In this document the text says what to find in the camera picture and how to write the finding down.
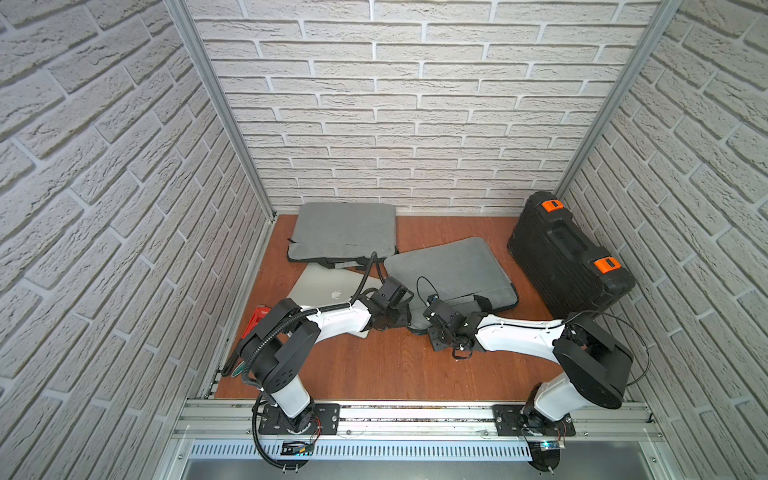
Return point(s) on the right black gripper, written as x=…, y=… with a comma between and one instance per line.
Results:
x=436, y=345

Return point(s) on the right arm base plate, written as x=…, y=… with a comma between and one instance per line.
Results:
x=517, y=420

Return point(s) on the silver apple laptop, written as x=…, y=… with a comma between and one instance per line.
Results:
x=318, y=286

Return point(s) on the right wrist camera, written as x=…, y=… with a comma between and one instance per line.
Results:
x=442, y=315

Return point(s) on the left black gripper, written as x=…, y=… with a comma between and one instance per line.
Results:
x=398, y=309

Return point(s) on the black plastic tool case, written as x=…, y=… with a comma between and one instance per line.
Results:
x=570, y=272

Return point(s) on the grey laptop sleeve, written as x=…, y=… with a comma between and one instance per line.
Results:
x=464, y=274

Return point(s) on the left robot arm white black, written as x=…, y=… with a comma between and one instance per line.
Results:
x=276, y=349

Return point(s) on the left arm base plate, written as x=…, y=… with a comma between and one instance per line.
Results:
x=317, y=417

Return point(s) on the red handled pliers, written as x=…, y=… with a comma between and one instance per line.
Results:
x=230, y=364

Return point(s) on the grey zippered laptop bag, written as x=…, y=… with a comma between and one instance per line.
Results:
x=340, y=235

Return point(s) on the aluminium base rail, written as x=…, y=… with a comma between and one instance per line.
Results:
x=425, y=420

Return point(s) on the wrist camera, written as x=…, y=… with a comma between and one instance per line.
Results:
x=442, y=315
x=392, y=293

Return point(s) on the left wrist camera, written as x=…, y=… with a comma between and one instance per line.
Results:
x=392, y=293

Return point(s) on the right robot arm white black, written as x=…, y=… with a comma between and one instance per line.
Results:
x=595, y=366

